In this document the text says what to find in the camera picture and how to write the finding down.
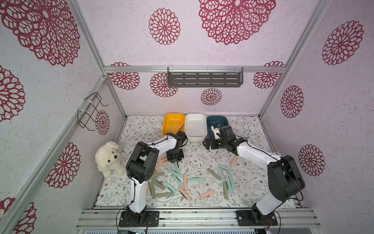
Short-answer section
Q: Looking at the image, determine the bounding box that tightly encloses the dark teal storage box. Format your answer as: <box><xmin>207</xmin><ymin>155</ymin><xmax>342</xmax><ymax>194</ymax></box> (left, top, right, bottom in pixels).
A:
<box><xmin>206</xmin><ymin>115</ymin><xmax>229</xmax><ymax>138</ymax></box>

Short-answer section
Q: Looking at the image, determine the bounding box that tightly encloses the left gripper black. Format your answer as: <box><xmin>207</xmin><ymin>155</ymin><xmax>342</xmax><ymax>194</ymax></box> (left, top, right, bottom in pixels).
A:
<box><xmin>166</xmin><ymin>149</ymin><xmax>185</xmax><ymax>163</ymax></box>

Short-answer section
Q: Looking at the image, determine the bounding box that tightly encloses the grey wall shelf rack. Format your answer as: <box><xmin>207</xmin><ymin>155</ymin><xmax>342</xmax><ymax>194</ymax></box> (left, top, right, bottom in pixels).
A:
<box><xmin>167</xmin><ymin>67</ymin><xmax>243</xmax><ymax>88</ymax></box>

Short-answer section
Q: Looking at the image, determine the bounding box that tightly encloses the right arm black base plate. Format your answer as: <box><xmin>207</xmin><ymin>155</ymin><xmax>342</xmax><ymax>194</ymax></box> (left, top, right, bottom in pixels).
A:
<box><xmin>235</xmin><ymin>210</ymin><xmax>278</xmax><ymax>227</ymax></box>

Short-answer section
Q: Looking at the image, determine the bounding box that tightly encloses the olive fruit knife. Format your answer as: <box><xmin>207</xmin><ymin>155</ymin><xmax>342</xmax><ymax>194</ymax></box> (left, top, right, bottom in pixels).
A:
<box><xmin>222</xmin><ymin>181</ymin><xmax>228</xmax><ymax>200</ymax></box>
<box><xmin>152</xmin><ymin>178</ymin><xmax>166</xmax><ymax>191</ymax></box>
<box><xmin>149</xmin><ymin>182</ymin><xmax>156</xmax><ymax>199</ymax></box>
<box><xmin>151</xmin><ymin>172</ymin><xmax>165</xmax><ymax>179</ymax></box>
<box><xmin>207</xmin><ymin>168</ymin><xmax>221</xmax><ymax>180</ymax></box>
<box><xmin>156</xmin><ymin>192</ymin><xmax>174</xmax><ymax>198</ymax></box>

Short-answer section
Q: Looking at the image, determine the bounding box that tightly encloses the white plush teddy bear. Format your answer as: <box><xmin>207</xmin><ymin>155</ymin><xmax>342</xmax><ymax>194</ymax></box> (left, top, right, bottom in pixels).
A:
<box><xmin>95</xmin><ymin>141</ymin><xmax>125</xmax><ymax>178</ymax></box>

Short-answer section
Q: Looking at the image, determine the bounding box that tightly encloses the yellow plastic storage box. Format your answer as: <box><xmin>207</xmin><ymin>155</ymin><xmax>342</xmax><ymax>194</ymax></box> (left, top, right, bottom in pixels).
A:
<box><xmin>162</xmin><ymin>113</ymin><xmax>185</xmax><ymax>136</ymax></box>

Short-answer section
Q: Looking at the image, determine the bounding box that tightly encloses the aluminium front rail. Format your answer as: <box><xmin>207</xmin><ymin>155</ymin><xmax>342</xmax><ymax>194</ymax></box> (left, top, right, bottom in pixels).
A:
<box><xmin>75</xmin><ymin>208</ymin><xmax>321</xmax><ymax>230</ymax></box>

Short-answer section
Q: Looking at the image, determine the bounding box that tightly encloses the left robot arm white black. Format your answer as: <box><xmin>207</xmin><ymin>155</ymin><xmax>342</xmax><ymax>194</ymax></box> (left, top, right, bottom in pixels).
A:
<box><xmin>126</xmin><ymin>131</ymin><xmax>187</xmax><ymax>214</ymax></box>

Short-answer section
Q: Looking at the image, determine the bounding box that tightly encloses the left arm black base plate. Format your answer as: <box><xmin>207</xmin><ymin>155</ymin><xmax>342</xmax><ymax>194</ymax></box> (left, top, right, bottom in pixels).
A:
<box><xmin>118</xmin><ymin>210</ymin><xmax>160</xmax><ymax>228</ymax></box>

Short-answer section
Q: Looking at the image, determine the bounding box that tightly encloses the white plastic storage box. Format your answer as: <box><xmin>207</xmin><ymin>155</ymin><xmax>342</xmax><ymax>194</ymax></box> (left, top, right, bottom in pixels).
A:
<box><xmin>185</xmin><ymin>113</ymin><xmax>207</xmax><ymax>142</ymax></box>

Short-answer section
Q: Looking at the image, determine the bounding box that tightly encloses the floral patterned table mat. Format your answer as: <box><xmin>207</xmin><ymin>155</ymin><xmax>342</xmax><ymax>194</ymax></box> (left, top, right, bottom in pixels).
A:
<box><xmin>95</xmin><ymin>116</ymin><xmax>271</xmax><ymax>208</ymax></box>

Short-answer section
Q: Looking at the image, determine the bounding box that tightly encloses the black wire wall rack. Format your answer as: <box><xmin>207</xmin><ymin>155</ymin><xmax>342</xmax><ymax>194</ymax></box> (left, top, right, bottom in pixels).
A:
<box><xmin>77</xmin><ymin>92</ymin><xmax>109</xmax><ymax>132</ymax></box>

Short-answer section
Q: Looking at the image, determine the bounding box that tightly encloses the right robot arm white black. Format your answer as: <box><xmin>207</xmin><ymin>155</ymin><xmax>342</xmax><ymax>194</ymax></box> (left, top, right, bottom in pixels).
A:
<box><xmin>203</xmin><ymin>123</ymin><xmax>305</xmax><ymax>222</ymax></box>

